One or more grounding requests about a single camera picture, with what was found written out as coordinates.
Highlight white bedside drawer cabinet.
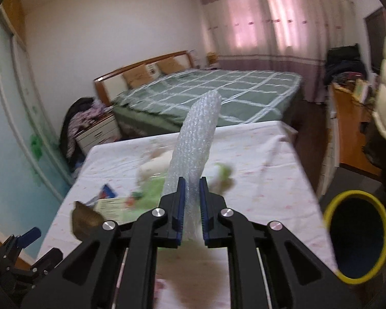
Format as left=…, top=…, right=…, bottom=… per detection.
left=75, top=114, right=122, bottom=156

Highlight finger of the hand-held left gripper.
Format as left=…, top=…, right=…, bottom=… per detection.
left=11, top=227, right=42, bottom=252
left=30, top=248, right=64, bottom=276

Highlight dark cloth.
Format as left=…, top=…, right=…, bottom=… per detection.
left=363, top=116, right=386, bottom=181

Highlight clear bubble wrap sheet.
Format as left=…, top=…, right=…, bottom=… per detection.
left=162, top=91, right=222, bottom=243

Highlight yellow-rimmed dark trash bin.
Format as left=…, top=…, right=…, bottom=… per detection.
left=323, top=191, right=386, bottom=284

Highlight dark bags and clothes heap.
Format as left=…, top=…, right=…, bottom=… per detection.
left=324, top=44, right=368, bottom=86

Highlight wooden desk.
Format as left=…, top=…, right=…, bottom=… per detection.
left=327, top=82, right=384, bottom=177

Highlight brown crumpled wrapper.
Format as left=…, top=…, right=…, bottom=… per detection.
left=71, top=201, right=104, bottom=241

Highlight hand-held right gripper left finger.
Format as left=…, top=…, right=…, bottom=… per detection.
left=21, top=177, right=187, bottom=309

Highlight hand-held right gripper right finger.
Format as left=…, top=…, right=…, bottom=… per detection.
left=199, top=177, right=362, bottom=309

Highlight wardrobe with sliding doors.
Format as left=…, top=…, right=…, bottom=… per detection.
left=0, top=0, right=75, bottom=258

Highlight cream paper cup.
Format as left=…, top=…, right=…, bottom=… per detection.
left=138, top=154, right=172, bottom=184

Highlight green and white plastic bottle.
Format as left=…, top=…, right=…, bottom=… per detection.
left=133, top=164, right=237, bottom=214

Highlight pink and white curtains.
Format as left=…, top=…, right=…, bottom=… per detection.
left=193, top=0, right=341, bottom=104

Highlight bed with green checked cover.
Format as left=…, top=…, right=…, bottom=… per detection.
left=111, top=69, right=304, bottom=136

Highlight white and green printed packet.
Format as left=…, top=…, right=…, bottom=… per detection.
left=93, top=197, right=131, bottom=223

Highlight blue snack packet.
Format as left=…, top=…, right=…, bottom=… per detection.
left=97, top=183, right=118, bottom=201

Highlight large brown pillow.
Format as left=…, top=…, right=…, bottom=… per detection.
left=122, top=65, right=152, bottom=88

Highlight small brown pillow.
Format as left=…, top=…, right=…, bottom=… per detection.
left=156, top=56, right=188, bottom=74

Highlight wooden headboard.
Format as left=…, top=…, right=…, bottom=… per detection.
left=94, top=50, right=194, bottom=107

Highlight pile of clothes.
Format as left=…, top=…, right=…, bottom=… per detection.
left=59, top=97, right=114, bottom=172

